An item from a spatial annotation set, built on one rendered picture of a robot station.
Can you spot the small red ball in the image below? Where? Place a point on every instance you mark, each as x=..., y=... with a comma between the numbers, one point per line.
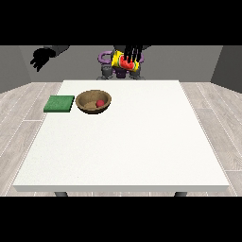
x=100, y=103

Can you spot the dark table leg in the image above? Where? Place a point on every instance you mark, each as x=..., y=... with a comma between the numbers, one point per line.
x=180, y=193
x=61, y=193

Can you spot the brown wooden bowl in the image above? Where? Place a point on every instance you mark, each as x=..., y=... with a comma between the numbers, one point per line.
x=93, y=101

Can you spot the green square pad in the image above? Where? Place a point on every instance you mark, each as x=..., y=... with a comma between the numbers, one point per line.
x=59, y=103

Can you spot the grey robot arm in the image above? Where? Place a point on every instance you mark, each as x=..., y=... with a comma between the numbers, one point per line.
x=145, y=47
x=59, y=48

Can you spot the yellow cup with melon print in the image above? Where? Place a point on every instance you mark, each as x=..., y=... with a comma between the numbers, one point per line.
x=126, y=63

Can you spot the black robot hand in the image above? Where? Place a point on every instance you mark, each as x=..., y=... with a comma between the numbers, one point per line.
x=132, y=52
x=41, y=57

